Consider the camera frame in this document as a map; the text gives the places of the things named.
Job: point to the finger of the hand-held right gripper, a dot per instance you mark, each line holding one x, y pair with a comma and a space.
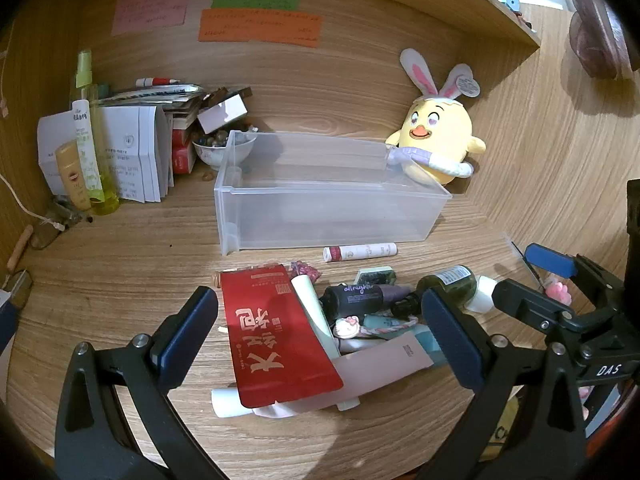
525, 300
550, 261

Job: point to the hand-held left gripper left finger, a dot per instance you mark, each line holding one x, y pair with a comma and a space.
186, 330

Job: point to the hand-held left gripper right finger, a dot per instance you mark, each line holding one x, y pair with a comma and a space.
452, 342

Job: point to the white cap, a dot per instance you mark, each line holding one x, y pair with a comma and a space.
482, 292

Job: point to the dark green glass bottle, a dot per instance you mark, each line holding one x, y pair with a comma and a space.
450, 282

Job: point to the teal tube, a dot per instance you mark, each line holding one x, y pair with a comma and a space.
380, 321

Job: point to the pale pink tube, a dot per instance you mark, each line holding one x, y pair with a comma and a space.
380, 365

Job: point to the red packet white characters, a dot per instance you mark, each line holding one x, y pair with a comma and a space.
275, 335

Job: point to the green white eraser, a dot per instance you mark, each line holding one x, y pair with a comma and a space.
375, 276

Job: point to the dark purple bottle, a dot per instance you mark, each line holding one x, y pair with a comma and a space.
360, 297

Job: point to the white lip balm tube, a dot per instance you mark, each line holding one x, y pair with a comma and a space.
365, 251

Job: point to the slim white green tube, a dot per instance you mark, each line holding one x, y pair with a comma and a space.
312, 305

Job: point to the pink glitter packet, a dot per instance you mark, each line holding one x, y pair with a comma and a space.
306, 270

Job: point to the clear plastic bin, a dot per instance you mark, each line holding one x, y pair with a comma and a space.
325, 200

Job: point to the person's right hand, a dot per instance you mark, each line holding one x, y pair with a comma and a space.
586, 395

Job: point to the black stick with pink charm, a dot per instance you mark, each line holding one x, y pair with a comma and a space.
557, 292

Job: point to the yellow packet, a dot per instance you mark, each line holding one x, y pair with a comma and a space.
505, 425

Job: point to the red cardboard box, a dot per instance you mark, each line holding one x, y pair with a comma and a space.
184, 160
181, 137

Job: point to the yellow chick plush toy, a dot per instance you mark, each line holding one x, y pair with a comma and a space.
440, 125

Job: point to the blue notebook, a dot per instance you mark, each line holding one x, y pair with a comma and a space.
9, 320

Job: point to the white ceramic bowl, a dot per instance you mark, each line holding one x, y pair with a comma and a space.
220, 156

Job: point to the folded white leaflet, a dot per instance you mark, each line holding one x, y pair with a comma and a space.
137, 155

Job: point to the yellow-green spray bottle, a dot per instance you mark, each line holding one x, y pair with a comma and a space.
102, 160

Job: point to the pile of beads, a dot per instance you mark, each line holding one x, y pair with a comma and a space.
217, 139

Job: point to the small white open box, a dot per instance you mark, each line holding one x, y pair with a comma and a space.
225, 112

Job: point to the white tube green print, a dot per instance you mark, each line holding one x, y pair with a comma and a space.
82, 130

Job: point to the stack of booklets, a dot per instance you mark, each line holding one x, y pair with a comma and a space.
150, 100

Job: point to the white paper sheet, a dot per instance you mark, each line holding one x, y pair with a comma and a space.
50, 140

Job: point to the brown wooden ornament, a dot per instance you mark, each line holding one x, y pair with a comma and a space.
597, 30

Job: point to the wooden shelf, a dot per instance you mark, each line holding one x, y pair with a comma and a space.
500, 20

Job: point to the red white marker pen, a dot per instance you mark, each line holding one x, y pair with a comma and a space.
157, 81

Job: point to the green tape roll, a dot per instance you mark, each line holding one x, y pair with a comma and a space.
102, 91

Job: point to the orange sticky note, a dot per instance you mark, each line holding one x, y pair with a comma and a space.
260, 27

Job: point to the pink sticky note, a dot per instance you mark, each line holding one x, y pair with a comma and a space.
150, 7

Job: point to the green sticky note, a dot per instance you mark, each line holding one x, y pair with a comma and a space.
255, 1

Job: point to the clear frame eyeglasses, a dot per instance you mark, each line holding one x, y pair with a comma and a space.
47, 232

